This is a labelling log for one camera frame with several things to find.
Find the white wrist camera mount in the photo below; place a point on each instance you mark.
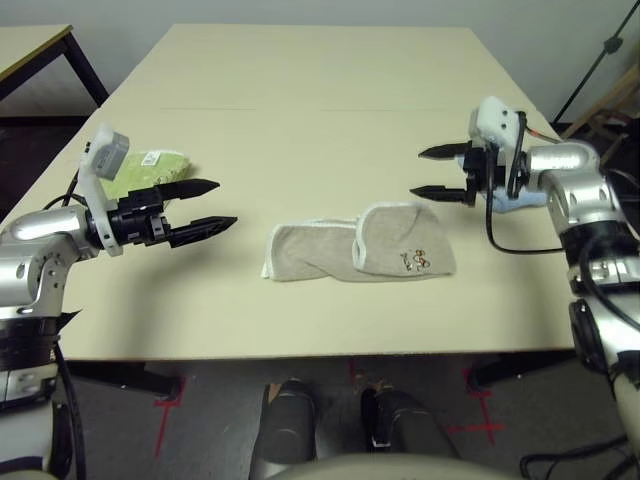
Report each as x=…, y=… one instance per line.
x=107, y=152
x=495, y=117

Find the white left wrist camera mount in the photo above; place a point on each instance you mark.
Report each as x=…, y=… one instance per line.
x=107, y=152

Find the green folded towel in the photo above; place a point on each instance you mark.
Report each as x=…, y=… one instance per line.
x=150, y=175

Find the side table with black frame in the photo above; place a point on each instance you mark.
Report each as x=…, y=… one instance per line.
x=30, y=45

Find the black robot right leg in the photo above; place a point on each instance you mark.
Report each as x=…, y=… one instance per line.
x=405, y=422

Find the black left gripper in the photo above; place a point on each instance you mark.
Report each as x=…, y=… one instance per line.
x=140, y=222

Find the black stand pole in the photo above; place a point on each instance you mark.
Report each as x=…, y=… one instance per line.
x=612, y=45

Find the black table foot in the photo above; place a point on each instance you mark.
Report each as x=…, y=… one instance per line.
x=520, y=370
x=130, y=380

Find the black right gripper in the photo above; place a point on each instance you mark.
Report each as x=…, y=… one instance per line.
x=482, y=172

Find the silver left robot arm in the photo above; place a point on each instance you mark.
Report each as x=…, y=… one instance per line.
x=40, y=235

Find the grey robot left leg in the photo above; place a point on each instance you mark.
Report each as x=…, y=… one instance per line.
x=285, y=425

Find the light blue folded towel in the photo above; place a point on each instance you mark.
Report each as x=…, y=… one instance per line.
x=525, y=202

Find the green stool with wooden legs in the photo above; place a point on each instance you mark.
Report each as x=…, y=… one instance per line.
x=615, y=95

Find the beige robot torso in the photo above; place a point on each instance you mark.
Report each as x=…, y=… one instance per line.
x=380, y=470

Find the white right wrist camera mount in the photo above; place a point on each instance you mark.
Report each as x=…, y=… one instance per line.
x=495, y=117

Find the beige towel with white trim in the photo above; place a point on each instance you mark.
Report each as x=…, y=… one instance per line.
x=320, y=250

